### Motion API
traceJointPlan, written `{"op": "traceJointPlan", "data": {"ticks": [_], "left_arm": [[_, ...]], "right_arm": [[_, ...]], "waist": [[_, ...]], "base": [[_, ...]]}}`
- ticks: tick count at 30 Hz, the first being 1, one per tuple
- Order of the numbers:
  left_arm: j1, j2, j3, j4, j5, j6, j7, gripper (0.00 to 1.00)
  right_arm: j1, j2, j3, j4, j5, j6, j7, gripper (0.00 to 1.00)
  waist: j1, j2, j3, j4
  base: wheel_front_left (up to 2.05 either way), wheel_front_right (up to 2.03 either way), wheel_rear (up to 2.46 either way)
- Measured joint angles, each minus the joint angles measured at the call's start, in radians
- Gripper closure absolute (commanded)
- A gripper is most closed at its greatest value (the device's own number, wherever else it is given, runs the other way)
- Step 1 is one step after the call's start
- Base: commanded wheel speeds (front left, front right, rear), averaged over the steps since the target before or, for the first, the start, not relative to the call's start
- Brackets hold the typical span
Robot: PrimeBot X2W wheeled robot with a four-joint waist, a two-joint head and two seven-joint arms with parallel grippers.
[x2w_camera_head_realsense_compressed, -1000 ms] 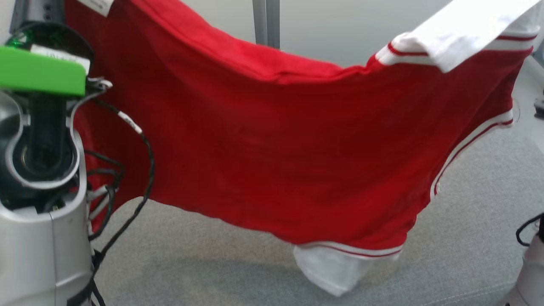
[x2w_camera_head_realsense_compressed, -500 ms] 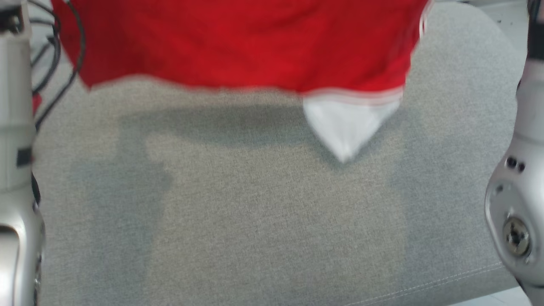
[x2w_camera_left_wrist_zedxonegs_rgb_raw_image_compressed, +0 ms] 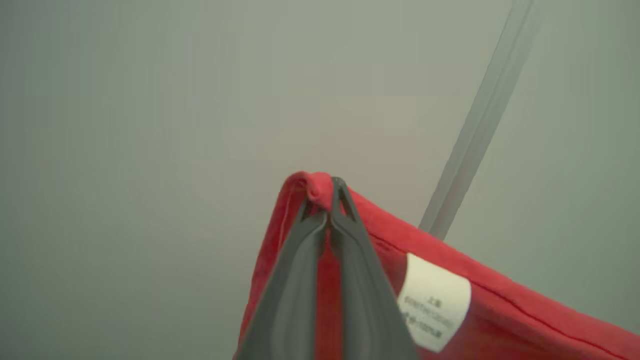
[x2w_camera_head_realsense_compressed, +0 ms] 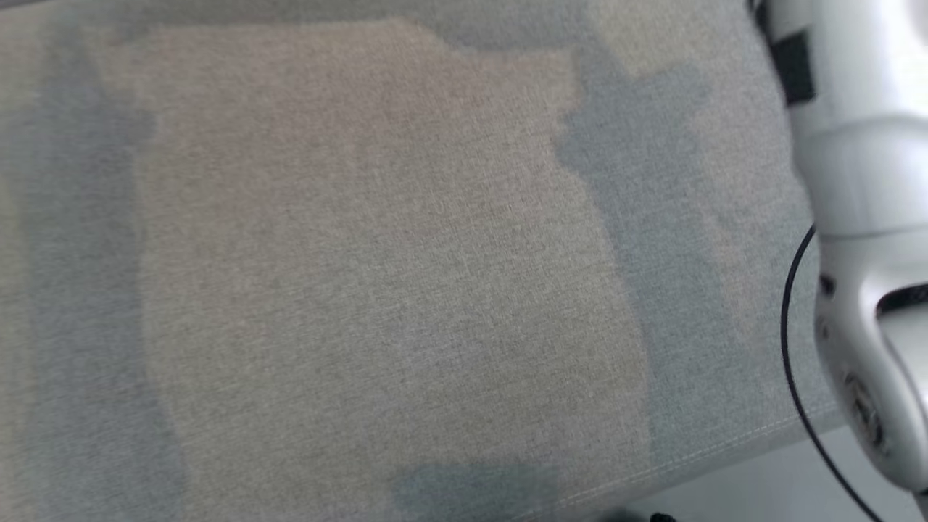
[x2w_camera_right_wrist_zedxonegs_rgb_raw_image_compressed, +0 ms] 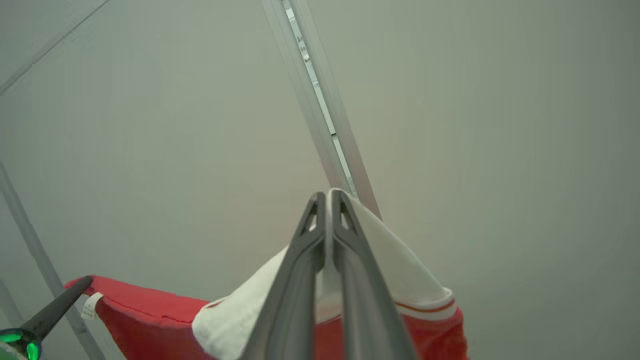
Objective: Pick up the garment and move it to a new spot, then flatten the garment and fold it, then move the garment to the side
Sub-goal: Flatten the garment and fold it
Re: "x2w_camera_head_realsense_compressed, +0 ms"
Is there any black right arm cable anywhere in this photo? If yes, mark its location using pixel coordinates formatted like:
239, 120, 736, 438
779, 223, 888, 522

